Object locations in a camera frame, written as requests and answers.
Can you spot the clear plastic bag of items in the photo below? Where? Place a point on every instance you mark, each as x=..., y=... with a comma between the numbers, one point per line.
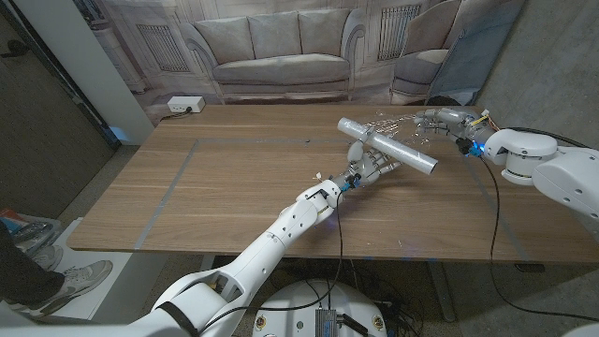
x=30, y=231

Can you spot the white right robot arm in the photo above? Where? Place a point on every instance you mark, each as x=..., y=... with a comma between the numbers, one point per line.
x=557, y=168

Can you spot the grey table leg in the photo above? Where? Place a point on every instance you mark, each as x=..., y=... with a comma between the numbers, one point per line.
x=442, y=290
x=206, y=264

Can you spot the blue-grey leaning board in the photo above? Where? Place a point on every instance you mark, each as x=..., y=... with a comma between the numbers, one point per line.
x=477, y=51

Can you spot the white sneaker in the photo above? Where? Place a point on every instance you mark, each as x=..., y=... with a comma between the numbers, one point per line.
x=49, y=256
x=77, y=283

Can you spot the silver box on torso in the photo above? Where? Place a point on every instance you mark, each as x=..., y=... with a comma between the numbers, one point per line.
x=326, y=324

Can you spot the dark trouser leg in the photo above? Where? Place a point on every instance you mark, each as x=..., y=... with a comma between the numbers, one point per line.
x=23, y=276

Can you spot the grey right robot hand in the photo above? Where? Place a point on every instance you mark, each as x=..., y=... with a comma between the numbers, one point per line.
x=451, y=119

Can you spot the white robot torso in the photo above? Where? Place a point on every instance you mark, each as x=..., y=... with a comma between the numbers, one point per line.
x=299, y=313

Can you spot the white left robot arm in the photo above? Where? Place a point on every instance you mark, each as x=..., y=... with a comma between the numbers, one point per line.
x=252, y=262

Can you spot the dark wooden door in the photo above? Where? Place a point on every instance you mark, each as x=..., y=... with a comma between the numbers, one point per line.
x=42, y=131

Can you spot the white power strip box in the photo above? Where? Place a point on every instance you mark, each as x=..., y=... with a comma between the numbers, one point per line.
x=185, y=104

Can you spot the printed sofa backdrop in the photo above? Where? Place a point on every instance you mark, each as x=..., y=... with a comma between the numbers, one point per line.
x=281, y=51

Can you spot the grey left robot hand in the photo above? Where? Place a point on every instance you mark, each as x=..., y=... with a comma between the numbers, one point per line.
x=367, y=166

